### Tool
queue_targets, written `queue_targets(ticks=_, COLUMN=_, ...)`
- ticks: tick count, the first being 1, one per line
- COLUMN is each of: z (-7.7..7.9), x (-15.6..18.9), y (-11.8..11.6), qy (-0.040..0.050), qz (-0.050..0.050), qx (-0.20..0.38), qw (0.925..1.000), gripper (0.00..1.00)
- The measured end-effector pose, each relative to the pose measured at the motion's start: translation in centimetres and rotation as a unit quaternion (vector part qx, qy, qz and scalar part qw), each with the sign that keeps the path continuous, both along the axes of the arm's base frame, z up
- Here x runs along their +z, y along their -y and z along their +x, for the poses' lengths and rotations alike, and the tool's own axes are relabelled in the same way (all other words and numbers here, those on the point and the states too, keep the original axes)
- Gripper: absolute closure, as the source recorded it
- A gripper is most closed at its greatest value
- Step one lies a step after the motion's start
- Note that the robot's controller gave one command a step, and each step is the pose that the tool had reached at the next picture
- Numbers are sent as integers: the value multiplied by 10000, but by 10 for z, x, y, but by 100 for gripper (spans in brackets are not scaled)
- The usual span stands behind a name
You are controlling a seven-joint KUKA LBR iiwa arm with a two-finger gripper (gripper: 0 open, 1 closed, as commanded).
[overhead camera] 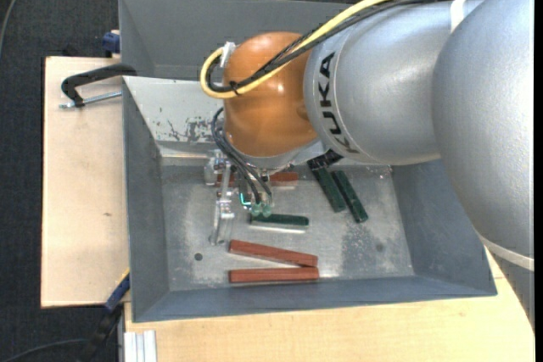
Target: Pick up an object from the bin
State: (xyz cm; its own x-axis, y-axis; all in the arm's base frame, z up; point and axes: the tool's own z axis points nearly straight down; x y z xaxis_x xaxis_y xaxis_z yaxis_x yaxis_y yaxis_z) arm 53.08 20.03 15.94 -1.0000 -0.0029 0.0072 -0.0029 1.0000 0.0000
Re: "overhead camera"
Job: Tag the dark green flat block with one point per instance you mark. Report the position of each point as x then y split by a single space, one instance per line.
284 219
352 199
331 191

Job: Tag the red-brown flat block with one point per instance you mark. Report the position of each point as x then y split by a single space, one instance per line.
273 275
273 253

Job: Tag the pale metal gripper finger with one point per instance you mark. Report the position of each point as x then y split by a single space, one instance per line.
222 224
214 174

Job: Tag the pale wood flat board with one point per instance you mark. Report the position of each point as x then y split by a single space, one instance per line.
85 191

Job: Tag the grey metal bin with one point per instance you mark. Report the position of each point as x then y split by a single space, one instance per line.
373 250

